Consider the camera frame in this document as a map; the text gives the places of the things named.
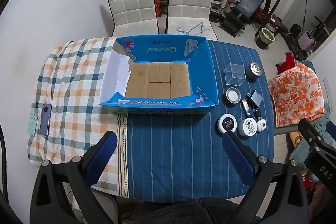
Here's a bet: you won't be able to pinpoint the silver round tin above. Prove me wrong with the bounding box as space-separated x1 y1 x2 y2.
245 62 261 81

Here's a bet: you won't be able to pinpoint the black power adapter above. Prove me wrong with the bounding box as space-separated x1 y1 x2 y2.
246 90 263 109

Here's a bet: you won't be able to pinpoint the red cloth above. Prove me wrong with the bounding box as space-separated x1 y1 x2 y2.
276 52 298 73

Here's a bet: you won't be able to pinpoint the colourful slim drink can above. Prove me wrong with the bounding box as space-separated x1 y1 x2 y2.
241 99 251 117

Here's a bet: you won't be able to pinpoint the white round jar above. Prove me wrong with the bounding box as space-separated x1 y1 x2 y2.
238 118 257 137

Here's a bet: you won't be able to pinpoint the clear acrylic box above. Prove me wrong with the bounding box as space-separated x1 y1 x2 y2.
224 63 247 86

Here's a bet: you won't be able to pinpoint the light blue cloth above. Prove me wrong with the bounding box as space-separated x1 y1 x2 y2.
289 132 318 172

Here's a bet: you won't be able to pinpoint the wire clothes hangers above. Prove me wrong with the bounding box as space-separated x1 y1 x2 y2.
177 22 208 35

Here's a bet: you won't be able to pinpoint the grey smartphone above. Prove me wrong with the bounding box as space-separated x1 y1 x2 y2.
40 103 51 136

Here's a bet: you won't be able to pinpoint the open round tin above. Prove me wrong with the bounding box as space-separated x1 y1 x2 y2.
226 87 241 105

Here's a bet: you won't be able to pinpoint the grey chair seat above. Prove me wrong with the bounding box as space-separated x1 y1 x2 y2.
274 122 300 136

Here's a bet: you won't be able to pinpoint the blue printed cardboard box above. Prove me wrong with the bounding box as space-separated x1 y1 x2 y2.
98 34 219 115

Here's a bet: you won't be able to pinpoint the black-label round jar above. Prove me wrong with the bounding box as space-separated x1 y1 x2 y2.
217 114 237 134

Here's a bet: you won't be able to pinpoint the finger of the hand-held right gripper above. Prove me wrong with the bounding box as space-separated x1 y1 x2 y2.
298 118 328 147

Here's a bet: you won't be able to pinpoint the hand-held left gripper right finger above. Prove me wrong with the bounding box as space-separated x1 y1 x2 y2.
222 132 309 224

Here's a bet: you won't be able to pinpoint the blue striped cloth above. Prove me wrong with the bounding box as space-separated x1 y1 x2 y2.
117 40 275 199

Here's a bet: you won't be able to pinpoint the brown exercise machine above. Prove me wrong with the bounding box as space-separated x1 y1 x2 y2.
253 0 289 38

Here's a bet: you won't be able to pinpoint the white quilted chair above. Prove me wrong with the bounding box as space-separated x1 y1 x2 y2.
165 0 218 41
105 0 160 37

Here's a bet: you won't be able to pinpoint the pale green card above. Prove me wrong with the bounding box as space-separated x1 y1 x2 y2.
28 114 38 134

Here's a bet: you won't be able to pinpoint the woven waste basket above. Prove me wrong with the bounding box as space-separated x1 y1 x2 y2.
256 28 276 50

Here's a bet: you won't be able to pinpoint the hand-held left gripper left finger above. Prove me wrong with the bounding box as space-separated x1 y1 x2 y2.
30 131 118 224

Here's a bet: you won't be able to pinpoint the pink plastic container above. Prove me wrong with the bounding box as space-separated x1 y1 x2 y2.
299 31 317 52

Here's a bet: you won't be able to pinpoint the black weight bench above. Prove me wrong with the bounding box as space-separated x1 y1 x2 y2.
223 0 267 37

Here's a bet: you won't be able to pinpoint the orange plaid blanket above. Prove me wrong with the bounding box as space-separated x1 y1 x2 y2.
28 36 129 191

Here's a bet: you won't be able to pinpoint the orange floral cushion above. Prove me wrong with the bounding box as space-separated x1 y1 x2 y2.
268 64 326 127

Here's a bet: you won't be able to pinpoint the dark fleece garment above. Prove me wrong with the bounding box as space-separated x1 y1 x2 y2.
147 198 247 224

